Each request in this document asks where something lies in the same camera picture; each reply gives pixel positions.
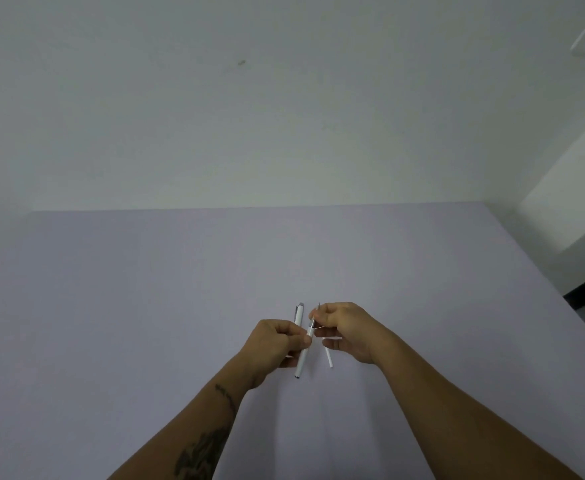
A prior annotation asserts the person's left hand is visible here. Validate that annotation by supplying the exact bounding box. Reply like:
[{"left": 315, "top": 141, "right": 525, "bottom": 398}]
[{"left": 237, "top": 318, "right": 313, "bottom": 391}]

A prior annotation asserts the person's right forearm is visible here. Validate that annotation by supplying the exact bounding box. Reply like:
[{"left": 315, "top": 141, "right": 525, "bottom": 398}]
[{"left": 374, "top": 337, "right": 583, "bottom": 480}]

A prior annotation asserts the white pen body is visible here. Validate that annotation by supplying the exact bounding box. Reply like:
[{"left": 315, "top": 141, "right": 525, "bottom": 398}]
[{"left": 294, "top": 302, "right": 321, "bottom": 380}]

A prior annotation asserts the person's left forearm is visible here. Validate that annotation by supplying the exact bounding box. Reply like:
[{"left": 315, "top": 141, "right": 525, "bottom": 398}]
[{"left": 107, "top": 359, "right": 253, "bottom": 480}]

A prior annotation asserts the person's right hand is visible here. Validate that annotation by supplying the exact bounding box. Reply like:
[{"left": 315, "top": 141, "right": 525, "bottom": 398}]
[{"left": 308, "top": 301, "right": 398, "bottom": 368}]

